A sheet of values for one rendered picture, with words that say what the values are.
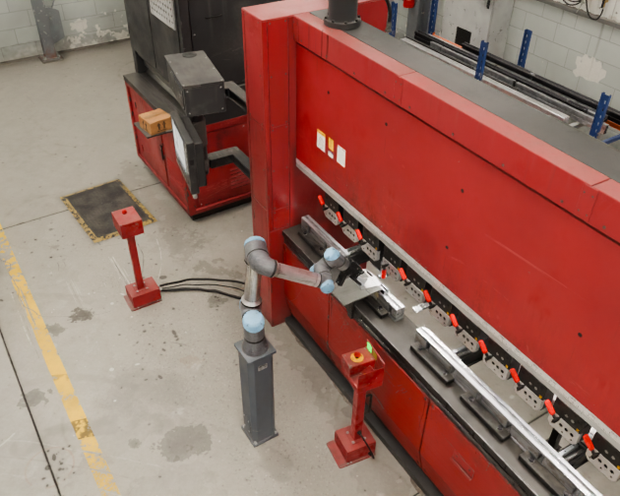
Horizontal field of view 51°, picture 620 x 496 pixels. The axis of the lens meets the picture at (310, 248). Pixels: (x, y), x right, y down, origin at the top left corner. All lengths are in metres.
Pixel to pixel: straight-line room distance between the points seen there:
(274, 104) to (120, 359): 2.15
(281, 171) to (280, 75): 0.64
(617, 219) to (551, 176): 0.29
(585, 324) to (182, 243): 3.91
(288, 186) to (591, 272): 2.25
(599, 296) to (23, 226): 5.07
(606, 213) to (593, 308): 0.40
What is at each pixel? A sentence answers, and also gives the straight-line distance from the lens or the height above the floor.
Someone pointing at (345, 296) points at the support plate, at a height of 1.00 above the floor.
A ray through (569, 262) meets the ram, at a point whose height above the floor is 1.96.
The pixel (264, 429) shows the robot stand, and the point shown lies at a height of 0.12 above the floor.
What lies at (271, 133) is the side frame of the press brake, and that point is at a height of 1.62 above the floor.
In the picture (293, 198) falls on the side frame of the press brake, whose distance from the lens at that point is 4.28.
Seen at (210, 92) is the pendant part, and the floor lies 1.89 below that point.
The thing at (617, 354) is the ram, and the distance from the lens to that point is 2.61.
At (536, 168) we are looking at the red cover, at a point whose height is 2.25.
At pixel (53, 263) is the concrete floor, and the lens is 5.85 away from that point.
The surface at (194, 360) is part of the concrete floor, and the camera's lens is 4.73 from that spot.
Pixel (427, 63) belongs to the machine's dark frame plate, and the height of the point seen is 2.30.
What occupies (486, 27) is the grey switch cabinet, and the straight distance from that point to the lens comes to 8.23.
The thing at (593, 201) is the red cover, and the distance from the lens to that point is 2.39.
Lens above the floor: 3.46
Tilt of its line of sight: 38 degrees down
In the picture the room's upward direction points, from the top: 1 degrees clockwise
